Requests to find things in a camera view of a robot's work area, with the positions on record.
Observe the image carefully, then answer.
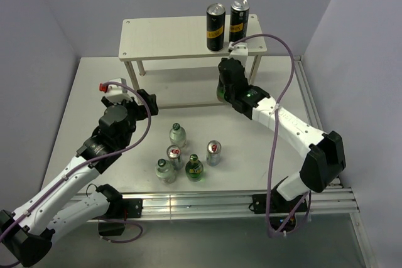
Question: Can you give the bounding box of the green glass bottle back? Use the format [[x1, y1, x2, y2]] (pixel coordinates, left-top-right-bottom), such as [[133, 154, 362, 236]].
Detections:
[[216, 82, 226, 103]]

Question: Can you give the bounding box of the green glass bottle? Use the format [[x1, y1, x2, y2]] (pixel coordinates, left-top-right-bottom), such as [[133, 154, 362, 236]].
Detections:
[[216, 82, 226, 103], [185, 153, 204, 182]]

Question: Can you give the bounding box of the green glass bottle front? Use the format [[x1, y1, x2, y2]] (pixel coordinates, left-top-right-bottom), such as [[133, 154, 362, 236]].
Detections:
[[185, 153, 204, 182]]

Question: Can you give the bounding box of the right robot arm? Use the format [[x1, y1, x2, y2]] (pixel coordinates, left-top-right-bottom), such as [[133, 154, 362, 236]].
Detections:
[[218, 58, 346, 213]]

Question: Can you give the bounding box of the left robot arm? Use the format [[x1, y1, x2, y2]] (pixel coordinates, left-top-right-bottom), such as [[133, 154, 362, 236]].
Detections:
[[1, 82, 158, 267]]

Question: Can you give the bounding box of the white two-tier shelf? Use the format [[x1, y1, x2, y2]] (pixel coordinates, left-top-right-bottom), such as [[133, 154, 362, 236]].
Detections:
[[118, 16, 267, 109]]

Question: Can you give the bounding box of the clear bottle green cap back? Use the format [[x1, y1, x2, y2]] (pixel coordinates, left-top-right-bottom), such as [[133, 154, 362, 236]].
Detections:
[[169, 122, 187, 148]]

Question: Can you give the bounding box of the clear bottle green cap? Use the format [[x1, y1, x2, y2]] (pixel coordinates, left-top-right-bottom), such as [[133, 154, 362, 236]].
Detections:
[[169, 122, 187, 148], [155, 158, 176, 185]]

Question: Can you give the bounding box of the silver can red top left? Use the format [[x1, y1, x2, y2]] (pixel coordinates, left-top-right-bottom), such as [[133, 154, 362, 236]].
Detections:
[[166, 144, 183, 171]]

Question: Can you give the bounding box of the silver can red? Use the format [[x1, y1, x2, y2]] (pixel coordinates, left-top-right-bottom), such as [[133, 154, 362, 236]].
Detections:
[[206, 140, 222, 166], [166, 144, 183, 171]]

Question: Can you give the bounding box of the black can left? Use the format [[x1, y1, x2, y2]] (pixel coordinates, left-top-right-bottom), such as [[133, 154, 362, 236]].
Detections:
[[206, 3, 225, 51]]

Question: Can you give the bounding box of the black can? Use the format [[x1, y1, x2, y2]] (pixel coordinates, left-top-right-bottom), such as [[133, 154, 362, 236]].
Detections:
[[229, 0, 250, 42], [206, 3, 225, 51]]

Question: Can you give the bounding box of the black can right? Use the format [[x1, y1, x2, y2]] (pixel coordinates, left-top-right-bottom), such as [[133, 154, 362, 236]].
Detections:
[[229, 0, 250, 42]]

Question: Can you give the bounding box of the clear bottle green cap front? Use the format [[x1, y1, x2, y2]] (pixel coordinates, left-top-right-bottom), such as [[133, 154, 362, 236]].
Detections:
[[155, 158, 176, 185]]

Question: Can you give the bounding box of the silver can red top right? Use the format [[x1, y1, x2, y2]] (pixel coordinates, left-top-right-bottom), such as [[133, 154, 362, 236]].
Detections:
[[206, 140, 222, 166]]

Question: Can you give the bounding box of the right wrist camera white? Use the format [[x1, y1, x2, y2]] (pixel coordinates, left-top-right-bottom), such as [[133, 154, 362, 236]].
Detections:
[[228, 42, 249, 67]]

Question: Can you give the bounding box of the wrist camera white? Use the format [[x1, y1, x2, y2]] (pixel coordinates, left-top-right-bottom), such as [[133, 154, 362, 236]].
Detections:
[[228, 42, 249, 67], [99, 83, 131, 104]]

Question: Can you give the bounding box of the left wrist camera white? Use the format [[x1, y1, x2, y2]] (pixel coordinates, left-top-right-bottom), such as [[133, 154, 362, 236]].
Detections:
[[99, 83, 131, 104]]

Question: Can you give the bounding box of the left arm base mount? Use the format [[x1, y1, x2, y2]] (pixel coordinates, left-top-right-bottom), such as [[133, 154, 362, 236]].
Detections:
[[85, 183, 144, 244]]

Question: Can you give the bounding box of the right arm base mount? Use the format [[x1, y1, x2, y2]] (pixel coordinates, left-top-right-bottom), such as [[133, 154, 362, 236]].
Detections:
[[269, 185, 311, 235]]

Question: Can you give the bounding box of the aluminium front rail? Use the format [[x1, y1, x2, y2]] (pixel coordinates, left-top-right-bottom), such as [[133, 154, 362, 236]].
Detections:
[[122, 185, 359, 221]]

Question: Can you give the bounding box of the aluminium side rail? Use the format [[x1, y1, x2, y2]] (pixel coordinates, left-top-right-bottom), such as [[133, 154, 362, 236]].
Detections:
[[295, 56, 378, 267]]

